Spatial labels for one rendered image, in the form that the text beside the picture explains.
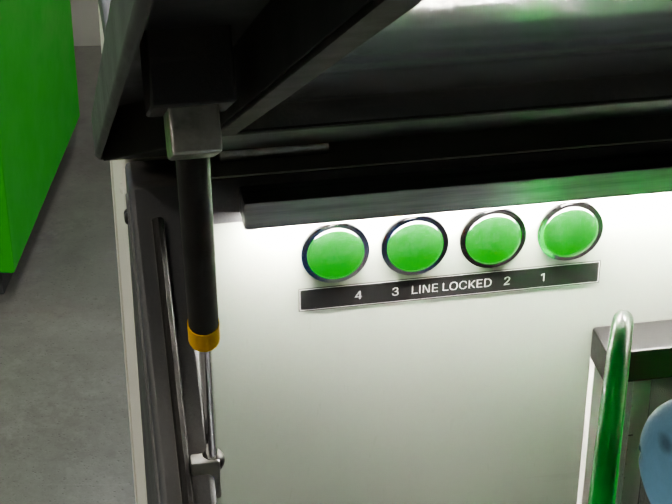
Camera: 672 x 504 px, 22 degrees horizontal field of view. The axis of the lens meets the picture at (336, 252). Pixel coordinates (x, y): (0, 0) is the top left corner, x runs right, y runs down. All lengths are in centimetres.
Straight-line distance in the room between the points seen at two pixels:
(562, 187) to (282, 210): 20
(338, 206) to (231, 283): 11
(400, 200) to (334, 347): 15
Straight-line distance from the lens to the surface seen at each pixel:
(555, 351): 135
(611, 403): 102
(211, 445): 113
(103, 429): 343
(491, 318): 131
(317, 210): 120
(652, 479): 80
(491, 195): 122
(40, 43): 403
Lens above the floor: 201
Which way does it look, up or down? 30 degrees down
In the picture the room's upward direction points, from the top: straight up
